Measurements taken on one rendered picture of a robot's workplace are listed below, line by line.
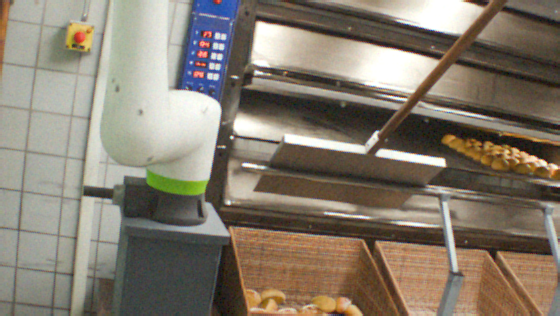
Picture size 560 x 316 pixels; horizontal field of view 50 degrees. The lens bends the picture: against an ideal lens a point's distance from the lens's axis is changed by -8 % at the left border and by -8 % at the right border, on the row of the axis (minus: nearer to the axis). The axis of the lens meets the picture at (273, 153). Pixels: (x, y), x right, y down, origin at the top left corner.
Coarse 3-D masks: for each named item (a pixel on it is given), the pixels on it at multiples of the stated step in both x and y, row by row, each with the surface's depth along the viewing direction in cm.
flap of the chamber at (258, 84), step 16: (256, 80) 218; (272, 80) 219; (304, 96) 235; (320, 96) 225; (336, 96) 225; (352, 96) 226; (416, 112) 233; (432, 112) 234; (480, 128) 250; (496, 128) 242; (512, 128) 244
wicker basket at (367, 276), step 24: (240, 240) 240; (264, 240) 243; (288, 240) 246; (312, 240) 248; (336, 240) 251; (360, 240) 253; (240, 264) 220; (264, 264) 243; (288, 264) 245; (312, 264) 248; (336, 264) 251; (360, 264) 251; (240, 288) 211; (264, 288) 242; (288, 288) 245; (312, 288) 248; (336, 288) 250; (360, 288) 248; (384, 288) 227; (240, 312) 207; (264, 312) 199; (336, 312) 243; (384, 312) 224
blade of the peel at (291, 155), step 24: (288, 144) 191; (312, 144) 193; (336, 144) 195; (288, 168) 205; (312, 168) 205; (336, 168) 205; (360, 168) 205; (384, 168) 205; (408, 168) 205; (432, 168) 205; (264, 192) 221; (288, 192) 221; (312, 192) 221; (336, 192) 221; (360, 192) 221; (384, 192) 221
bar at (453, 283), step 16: (288, 176) 204; (304, 176) 205; (320, 176) 206; (336, 176) 208; (400, 192) 214; (416, 192) 215; (432, 192) 216; (448, 192) 217; (464, 192) 220; (528, 208) 228; (544, 208) 229; (448, 224) 213; (448, 240) 209; (448, 256) 207; (448, 288) 202; (448, 304) 202
